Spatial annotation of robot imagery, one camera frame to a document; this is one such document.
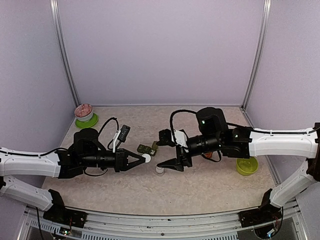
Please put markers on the left aluminium frame post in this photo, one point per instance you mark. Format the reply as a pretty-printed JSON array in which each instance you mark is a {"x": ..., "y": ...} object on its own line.
[{"x": 54, "y": 6}]

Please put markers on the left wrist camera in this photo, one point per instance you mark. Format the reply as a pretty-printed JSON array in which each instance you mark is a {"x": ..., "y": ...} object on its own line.
[{"x": 120, "y": 137}]

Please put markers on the lime green bowl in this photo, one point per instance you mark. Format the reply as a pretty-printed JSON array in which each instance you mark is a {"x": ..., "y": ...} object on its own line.
[{"x": 247, "y": 166}]

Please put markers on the right aluminium frame post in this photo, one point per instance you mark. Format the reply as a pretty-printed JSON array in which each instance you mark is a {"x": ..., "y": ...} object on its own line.
[{"x": 258, "y": 54}]

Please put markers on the front aluminium rail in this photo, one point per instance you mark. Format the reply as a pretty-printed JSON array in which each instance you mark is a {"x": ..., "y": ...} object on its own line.
[{"x": 113, "y": 226}]

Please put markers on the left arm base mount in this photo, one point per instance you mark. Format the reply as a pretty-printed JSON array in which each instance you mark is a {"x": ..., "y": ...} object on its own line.
[{"x": 58, "y": 213}]

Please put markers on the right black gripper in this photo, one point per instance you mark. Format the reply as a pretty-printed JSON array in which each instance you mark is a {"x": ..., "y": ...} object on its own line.
[{"x": 176, "y": 163}]

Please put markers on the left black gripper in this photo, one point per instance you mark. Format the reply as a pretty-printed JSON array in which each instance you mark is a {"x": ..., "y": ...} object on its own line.
[{"x": 121, "y": 155}]

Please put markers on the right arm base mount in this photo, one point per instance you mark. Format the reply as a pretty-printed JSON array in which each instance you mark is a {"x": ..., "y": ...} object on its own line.
[{"x": 262, "y": 214}]

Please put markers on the aluminium frame post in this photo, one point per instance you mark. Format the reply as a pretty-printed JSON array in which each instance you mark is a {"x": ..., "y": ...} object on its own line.
[
  {"x": 258, "y": 54},
  {"x": 54, "y": 6}
]

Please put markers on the small white pill bottle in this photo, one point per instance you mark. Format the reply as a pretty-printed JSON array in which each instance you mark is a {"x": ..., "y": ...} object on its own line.
[{"x": 159, "y": 170}]

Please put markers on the green weekly pill organizer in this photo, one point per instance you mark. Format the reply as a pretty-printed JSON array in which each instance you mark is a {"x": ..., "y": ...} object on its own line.
[{"x": 148, "y": 149}]

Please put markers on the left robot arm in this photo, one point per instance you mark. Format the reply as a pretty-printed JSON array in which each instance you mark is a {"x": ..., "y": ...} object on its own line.
[{"x": 63, "y": 163}]

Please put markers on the orange pill bottle grey cap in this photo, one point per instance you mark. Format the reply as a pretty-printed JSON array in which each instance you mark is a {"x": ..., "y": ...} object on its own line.
[{"x": 208, "y": 155}]

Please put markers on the white bottle cap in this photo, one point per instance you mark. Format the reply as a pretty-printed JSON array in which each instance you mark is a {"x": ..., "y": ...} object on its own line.
[{"x": 147, "y": 157}]

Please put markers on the red patterned white bowl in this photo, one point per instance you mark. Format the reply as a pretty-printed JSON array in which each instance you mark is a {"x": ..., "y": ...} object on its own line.
[{"x": 84, "y": 112}]

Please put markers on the lime green plate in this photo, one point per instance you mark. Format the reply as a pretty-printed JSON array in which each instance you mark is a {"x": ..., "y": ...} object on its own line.
[{"x": 87, "y": 124}]

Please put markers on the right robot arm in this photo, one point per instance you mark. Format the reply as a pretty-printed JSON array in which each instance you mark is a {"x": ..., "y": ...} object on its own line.
[{"x": 243, "y": 142}]

